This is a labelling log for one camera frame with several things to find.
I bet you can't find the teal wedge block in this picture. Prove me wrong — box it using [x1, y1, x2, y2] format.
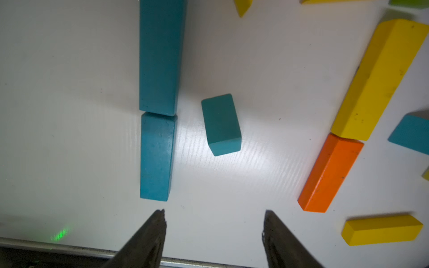
[201, 94, 242, 156]

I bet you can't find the teal long block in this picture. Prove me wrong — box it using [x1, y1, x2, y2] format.
[140, 112, 177, 202]
[139, 1, 188, 116]

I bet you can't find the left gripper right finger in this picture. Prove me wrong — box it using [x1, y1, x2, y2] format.
[262, 210, 322, 268]

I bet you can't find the aluminium rail front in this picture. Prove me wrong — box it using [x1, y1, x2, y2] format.
[1, 237, 242, 268]

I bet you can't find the long yellow block diagonal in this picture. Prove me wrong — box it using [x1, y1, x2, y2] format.
[331, 19, 429, 141]

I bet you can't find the orange rectangular block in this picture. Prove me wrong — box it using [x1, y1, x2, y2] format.
[298, 134, 364, 213]

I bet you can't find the yellow long block bottom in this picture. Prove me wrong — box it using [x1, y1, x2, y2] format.
[341, 214, 423, 246]

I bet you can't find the green cube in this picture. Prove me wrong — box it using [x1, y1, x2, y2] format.
[389, 0, 429, 9]

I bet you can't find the yellow small block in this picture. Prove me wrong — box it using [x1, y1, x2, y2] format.
[234, 0, 253, 18]

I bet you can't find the dark purple triangle block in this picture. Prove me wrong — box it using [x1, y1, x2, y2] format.
[299, 0, 361, 4]

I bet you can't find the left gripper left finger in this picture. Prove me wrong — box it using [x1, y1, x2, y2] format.
[103, 210, 167, 268]

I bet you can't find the teal house-shaped block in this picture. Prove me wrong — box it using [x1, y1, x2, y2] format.
[388, 110, 429, 155]

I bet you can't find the yellow flat block right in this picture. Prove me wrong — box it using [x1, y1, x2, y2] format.
[422, 169, 429, 181]

